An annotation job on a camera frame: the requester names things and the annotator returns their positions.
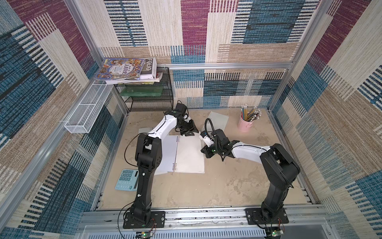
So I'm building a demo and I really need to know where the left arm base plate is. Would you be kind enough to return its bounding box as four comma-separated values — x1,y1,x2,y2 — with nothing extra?
122,211,166,229

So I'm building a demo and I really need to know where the light blue calculator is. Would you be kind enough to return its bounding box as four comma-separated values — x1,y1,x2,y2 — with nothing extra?
115,169,139,191

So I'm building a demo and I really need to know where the white wire mesh basket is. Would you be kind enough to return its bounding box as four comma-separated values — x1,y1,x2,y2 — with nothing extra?
65,84,112,133

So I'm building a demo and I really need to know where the green folder on shelf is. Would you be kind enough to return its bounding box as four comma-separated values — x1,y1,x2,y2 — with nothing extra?
120,86,163,97

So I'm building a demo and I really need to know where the folio book black white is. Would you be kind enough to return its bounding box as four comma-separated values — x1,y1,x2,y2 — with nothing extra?
138,57,157,80

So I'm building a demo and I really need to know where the pale green notebook far left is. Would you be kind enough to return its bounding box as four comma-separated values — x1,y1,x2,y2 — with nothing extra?
138,127,153,135

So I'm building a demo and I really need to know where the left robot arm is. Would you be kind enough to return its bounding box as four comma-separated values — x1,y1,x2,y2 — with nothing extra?
123,102,199,229

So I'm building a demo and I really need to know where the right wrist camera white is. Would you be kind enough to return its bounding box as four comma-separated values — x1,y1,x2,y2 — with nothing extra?
200,132,214,147

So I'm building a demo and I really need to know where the white spiral notebook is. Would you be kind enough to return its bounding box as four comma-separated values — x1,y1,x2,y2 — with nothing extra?
155,135,205,175

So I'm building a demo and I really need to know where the aluminium front rail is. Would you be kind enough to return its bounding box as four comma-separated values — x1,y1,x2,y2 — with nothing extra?
77,204,331,232

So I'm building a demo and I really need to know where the pink pencil cup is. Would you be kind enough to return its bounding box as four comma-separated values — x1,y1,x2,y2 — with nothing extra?
238,117,253,132

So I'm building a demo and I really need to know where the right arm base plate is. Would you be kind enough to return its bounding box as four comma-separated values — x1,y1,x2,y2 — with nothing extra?
245,207,289,226

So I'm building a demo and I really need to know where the bundle of pencils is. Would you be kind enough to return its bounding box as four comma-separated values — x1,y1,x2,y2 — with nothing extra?
241,104,262,122

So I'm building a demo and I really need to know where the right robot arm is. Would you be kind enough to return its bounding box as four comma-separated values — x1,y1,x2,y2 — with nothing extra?
200,129,300,223

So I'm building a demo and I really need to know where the colourful picture book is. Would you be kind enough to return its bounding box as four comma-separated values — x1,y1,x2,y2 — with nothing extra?
95,58,145,80

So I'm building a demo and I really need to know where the black wire shelf rack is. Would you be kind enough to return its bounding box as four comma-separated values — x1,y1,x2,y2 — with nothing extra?
116,67,174,112

